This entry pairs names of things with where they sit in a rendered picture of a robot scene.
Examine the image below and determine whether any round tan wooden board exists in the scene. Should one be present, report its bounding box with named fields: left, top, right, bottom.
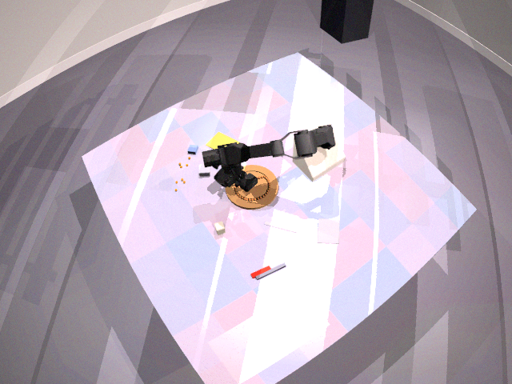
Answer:
left=225, top=165, right=278, bottom=210

